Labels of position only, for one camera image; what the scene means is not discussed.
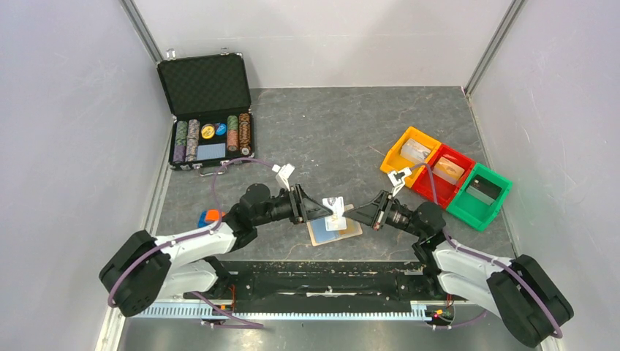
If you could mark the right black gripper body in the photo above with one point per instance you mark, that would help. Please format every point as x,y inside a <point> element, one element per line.
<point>399,217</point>

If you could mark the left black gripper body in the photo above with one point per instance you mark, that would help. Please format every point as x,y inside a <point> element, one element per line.
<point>285,207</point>

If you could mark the beige leather card holder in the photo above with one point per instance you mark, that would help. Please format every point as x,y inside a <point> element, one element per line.
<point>319,235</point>

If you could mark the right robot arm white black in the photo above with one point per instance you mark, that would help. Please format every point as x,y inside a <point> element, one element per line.
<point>518,291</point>

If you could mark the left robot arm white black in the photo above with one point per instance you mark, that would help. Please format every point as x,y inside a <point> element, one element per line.
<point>147,268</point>

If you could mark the card deck in red bin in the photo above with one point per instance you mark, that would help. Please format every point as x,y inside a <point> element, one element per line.
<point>446,169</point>

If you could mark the card deck in green bin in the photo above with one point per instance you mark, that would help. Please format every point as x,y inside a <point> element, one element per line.
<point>483,190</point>

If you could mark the card deck in yellow bin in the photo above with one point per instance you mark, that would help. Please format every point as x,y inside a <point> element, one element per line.
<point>414,151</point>

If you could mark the blue playing card deck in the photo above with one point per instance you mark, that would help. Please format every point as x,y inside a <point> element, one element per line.
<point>211,151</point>

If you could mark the orange blue toy block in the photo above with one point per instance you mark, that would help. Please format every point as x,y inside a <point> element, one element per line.
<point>208,217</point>

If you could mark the green plastic bin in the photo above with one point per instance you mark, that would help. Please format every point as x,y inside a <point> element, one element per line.
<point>470,210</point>

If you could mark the yellow plastic bin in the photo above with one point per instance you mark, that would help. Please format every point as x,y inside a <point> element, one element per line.
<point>393,160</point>

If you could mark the brown orange chip stack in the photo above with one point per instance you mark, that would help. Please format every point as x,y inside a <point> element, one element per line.
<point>244,133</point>

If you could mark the blue dealer button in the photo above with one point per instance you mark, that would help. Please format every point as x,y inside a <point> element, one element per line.
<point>221,129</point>

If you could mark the green orange chip stack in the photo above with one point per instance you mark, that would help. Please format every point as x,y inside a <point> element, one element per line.
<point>232,133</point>

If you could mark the yellow dealer button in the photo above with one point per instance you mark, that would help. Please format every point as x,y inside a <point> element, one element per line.
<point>207,131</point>

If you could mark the black poker chip case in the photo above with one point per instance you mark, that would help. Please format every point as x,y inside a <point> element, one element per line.
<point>207,88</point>

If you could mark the grey purple chip stack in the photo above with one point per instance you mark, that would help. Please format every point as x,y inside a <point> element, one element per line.
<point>192,140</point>

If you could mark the green purple chip stack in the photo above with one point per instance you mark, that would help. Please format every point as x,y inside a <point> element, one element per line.
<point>179,149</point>

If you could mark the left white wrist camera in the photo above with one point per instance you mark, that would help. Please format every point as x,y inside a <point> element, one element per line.
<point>283,172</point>

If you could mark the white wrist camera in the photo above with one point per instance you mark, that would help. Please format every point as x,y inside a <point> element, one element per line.
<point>398,179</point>
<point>283,172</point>

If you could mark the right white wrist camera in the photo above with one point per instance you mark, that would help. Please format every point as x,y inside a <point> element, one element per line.
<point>398,179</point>

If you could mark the white slotted cable duct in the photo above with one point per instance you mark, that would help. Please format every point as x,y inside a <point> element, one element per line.
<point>205,312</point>

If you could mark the left aluminium frame post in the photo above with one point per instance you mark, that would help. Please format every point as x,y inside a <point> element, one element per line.
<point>142,30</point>

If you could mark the aluminium frame post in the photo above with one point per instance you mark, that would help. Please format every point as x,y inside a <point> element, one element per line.
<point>142,30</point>
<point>513,11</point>

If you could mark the right aluminium frame post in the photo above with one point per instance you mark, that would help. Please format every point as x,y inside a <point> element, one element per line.
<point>513,11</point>

